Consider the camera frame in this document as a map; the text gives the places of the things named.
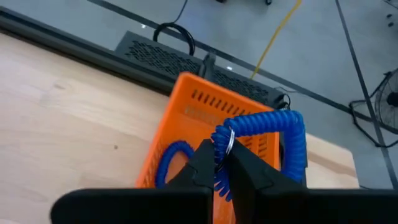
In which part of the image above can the yellow floor cable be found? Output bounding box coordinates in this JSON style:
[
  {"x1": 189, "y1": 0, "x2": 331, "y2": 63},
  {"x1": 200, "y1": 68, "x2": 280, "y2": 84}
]
[{"x1": 249, "y1": 0, "x2": 303, "y2": 80}]

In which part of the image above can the black cable plug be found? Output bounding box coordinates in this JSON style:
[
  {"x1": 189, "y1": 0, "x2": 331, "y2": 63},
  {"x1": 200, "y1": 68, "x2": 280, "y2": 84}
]
[{"x1": 198, "y1": 52, "x2": 218, "y2": 78}]

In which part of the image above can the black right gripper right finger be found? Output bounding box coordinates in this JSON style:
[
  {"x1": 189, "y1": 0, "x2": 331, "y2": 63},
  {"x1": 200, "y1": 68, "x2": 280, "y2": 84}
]
[{"x1": 228, "y1": 139, "x2": 398, "y2": 224}]

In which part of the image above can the orange slotted plastic basket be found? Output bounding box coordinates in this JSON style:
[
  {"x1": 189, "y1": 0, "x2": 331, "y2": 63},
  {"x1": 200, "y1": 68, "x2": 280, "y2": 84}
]
[{"x1": 135, "y1": 71, "x2": 281, "y2": 224}]

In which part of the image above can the black perforated metal box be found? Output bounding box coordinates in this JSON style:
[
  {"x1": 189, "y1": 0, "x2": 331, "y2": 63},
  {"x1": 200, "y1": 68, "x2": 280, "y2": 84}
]
[{"x1": 114, "y1": 30, "x2": 289, "y2": 110}]

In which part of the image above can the black coiled cable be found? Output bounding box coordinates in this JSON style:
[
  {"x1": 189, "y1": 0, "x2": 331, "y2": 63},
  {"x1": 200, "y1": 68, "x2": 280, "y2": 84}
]
[{"x1": 152, "y1": 0, "x2": 197, "y2": 57}]

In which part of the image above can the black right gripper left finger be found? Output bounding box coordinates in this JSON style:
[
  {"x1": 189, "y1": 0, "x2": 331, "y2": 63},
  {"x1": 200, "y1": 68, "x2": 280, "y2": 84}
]
[{"x1": 49, "y1": 139, "x2": 216, "y2": 224}]

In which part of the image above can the black floor fan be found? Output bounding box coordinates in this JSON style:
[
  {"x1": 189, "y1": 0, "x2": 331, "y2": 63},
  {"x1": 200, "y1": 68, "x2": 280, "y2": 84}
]
[{"x1": 348, "y1": 67, "x2": 398, "y2": 149}]

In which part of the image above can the blue spring keychain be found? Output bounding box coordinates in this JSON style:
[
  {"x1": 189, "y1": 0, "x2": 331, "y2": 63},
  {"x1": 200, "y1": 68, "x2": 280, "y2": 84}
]
[
  {"x1": 154, "y1": 140, "x2": 196, "y2": 189},
  {"x1": 210, "y1": 108, "x2": 308, "y2": 202}
]

